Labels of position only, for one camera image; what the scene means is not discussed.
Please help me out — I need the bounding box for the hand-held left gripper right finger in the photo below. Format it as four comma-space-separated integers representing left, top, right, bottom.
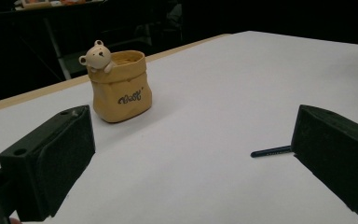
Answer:
290, 104, 358, 220

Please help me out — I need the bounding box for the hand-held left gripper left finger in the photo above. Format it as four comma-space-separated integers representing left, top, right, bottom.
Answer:
0, 105, 96, 222

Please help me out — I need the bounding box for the dark blue pen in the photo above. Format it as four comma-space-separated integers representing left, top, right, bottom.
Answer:
250, 145, 293, 159

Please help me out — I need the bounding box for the yellow bear pen holder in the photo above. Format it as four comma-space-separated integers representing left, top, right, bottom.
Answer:
78, 39, 153, 124

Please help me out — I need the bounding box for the grey metal stand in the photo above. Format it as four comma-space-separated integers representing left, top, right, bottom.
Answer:
43, 18, 73, 81

